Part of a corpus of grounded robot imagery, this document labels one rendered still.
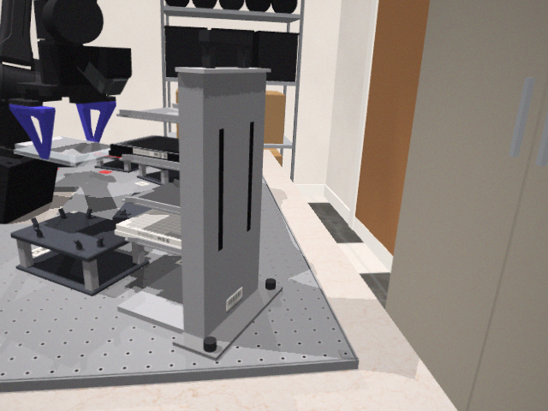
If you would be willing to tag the black cylinder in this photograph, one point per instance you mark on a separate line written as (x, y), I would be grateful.
(210, 344)
(270, 283)

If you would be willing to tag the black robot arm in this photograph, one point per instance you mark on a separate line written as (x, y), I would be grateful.
(68, 21)

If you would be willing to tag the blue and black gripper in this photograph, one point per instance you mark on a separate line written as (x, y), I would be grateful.
(86, 97)

